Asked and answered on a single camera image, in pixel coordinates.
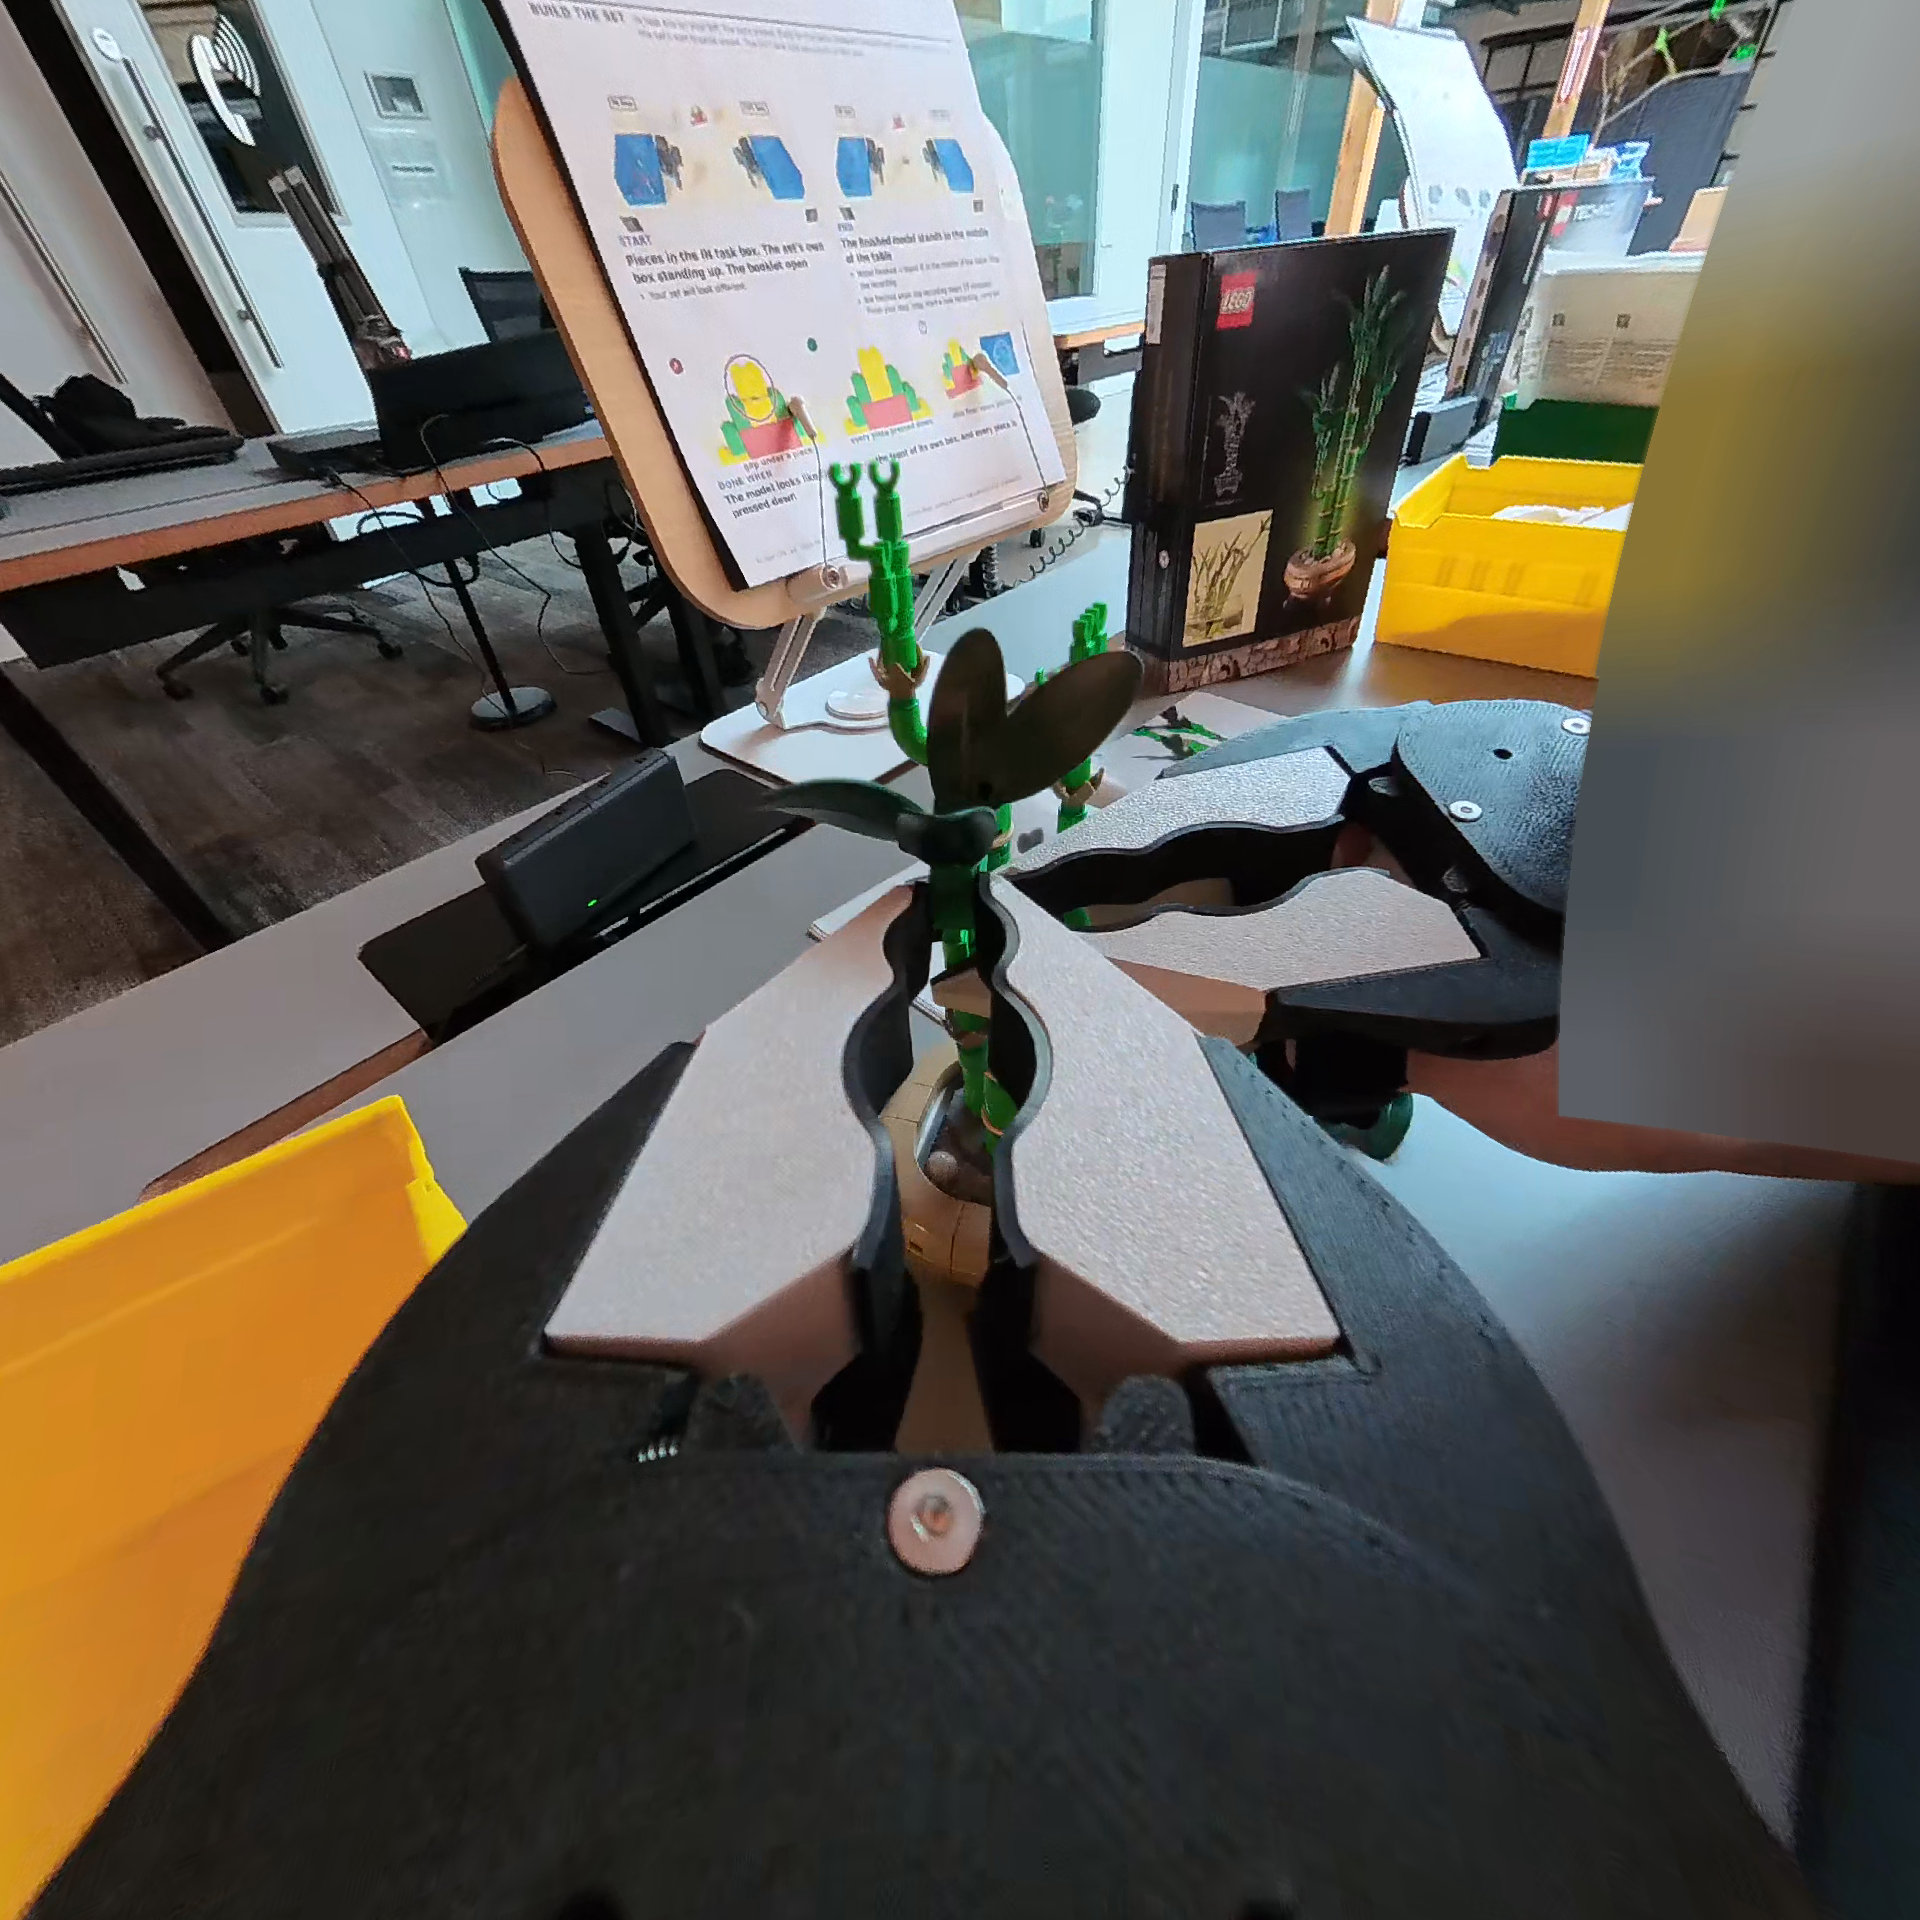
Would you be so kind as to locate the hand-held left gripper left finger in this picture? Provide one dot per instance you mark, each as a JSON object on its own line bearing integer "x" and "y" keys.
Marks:
{"x": 721, "y": 1201}

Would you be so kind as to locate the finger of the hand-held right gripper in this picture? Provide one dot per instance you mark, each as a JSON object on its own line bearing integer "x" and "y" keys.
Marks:
{"x": 1348, "y": 932}
{"x": 1201, "y": 810}

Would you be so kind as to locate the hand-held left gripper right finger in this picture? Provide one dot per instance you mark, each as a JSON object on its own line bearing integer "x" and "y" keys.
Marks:
{"x": 1154, "y": 1201}

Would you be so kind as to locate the dark green lego leaf piece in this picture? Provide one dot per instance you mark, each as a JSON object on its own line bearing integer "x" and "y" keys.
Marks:
{"x": 974, "y": 722}
{"x": 856, "y": 810}

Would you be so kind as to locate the green lego bamboo model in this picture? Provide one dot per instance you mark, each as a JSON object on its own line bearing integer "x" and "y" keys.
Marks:
{"x": 891, "y": 601}

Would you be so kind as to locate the yellow plastic bin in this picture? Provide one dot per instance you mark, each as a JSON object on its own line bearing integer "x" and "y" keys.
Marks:
{"x": 148, "y": 1426}
{"x": 1470, "y": 601}

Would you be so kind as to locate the black lego set box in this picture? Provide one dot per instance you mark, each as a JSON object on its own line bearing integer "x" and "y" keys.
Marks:
{"x": 1244, "y": 452}

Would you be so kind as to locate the dark lego set box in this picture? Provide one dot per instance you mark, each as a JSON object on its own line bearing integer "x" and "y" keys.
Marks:
{"x": 1500, "y": 301}

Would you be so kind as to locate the black power box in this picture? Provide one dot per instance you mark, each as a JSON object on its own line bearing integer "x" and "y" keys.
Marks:
{"x": 585, "y": 855}

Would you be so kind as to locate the green plastic bin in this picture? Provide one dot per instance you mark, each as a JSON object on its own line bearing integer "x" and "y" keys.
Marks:
{"x": 1576, "y": 430}

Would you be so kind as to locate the white document stand base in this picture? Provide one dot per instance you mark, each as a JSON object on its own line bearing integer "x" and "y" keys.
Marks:
{"x": 780, "y": 743}

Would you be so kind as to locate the stack of white boxes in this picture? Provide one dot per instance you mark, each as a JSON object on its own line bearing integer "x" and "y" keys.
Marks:
{"x": 1611, "y": 340}

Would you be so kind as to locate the printed task instruction sheet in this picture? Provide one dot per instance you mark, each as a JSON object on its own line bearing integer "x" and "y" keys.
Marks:
{"x": 780, "y": 301}

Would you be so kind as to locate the document stand with sheet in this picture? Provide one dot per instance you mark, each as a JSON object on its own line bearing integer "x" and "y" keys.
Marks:
{"x": 1441, "y": 119}

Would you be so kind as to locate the black perforated chair armrest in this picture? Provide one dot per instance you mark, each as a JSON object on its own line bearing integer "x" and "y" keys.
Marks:
{"x": 1868, "y": 1500}

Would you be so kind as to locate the wooden top office desk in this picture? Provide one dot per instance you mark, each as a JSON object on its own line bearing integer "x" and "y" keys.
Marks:
{"x": 180, "y": 518}

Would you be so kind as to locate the glass door with phone symbol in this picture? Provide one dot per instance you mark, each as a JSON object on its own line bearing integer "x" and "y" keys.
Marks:
{"x": 269, "y": 181}

